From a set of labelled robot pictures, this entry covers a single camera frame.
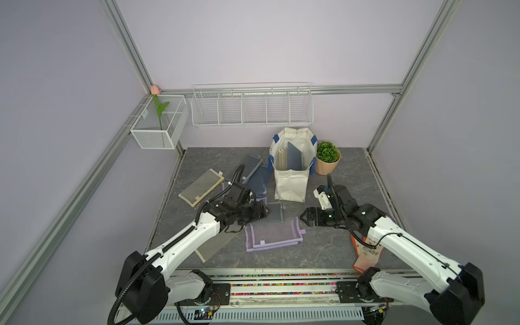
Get dark grey mesh pouch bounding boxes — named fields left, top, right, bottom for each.
left=258, top=202, right=285, bottom=223

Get yellow mesh pouch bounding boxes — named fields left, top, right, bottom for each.
left=195, top=232, right=239, bottom=264
left=276, top=148, right=287, bottom=171
left=178, top=169, right=224, bottom=208

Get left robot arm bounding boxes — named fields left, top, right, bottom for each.
left=107, top=184, right=268, bottom=324

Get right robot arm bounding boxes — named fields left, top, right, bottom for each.
left=299, top=184, right=485, bottom=324

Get dark blue mesh pouch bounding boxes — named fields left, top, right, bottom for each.
left=246, top=165, right=271, bottom=199

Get grey mesh pouch by bag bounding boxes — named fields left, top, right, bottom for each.
left=240, top=154, right=264, bottom=184

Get cream canvas tote bag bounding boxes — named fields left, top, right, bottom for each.
left=268, top=127, right=318, bottom=203

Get red patterned garden glove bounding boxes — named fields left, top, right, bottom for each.
left=351, top=236, right=384, bottom=274

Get green plant in pot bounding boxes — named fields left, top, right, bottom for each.
left=316, top=142, right=341, bottom=176

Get artificial pink tulip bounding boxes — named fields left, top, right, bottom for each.
left=150, top=85, right=169, bottom=130

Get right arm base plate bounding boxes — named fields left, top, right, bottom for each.
left=335, top=281, right=385, bottom=303

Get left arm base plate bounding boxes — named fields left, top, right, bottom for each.
left=179, top=282, right=231, bottom=306

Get long white wire shelf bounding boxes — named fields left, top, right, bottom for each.
left=192, top=82, right=314, bottom=127

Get small white wire basket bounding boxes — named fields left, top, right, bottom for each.
left=131, top=95, right=190, bottom=150

